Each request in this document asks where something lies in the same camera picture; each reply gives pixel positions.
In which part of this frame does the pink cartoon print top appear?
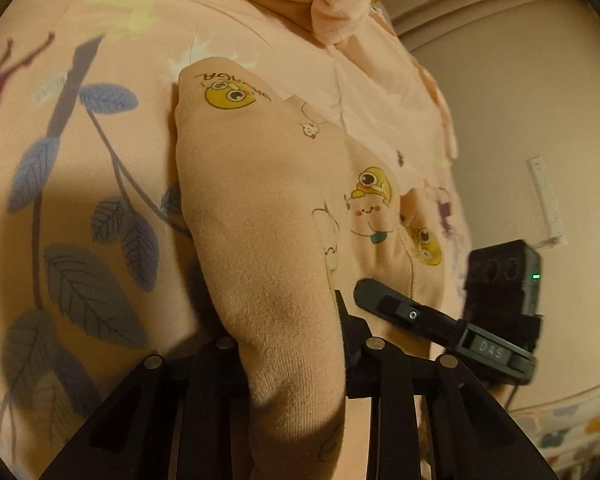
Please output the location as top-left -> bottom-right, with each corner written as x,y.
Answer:
172,57 -> 468,480

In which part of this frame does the pink printed blanket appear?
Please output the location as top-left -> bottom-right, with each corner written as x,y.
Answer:
0,0 -> 461,480

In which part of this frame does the patterned floor mat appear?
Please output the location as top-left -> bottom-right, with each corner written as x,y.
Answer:
510,385 -> 600,480

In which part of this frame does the white power strip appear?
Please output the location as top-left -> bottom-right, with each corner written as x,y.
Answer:
526,156 -> 565,243

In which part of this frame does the pink fleece garment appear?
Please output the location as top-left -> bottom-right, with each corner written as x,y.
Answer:
310,0 -> 378,43

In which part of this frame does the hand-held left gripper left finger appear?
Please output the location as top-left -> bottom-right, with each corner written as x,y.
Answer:
40,336 -> 253,480

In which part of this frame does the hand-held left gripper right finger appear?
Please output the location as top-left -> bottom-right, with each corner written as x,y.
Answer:
336,290 -> 561,480

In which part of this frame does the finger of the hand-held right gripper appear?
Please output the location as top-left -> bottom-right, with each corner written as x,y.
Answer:
354,279 -> 469,349

